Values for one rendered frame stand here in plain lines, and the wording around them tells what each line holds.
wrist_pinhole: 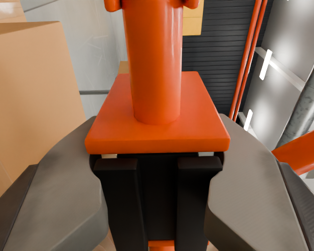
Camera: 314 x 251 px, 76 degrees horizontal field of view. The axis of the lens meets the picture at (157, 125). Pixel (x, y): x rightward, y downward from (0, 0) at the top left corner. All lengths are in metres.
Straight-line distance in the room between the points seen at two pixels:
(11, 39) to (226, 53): 11.51
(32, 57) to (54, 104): 0.06
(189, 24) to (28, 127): 7.33
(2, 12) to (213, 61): 11.01
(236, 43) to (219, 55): 0.96
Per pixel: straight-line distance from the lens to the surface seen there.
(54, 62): 0.29
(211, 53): 11.40
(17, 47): 0.24
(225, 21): 11.14
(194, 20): 7.48
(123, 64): 2.38
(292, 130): 6.96
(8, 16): 0.96
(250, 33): 8.41
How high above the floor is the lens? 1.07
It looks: 1 degrees down
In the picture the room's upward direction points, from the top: 89 degrees clockwise
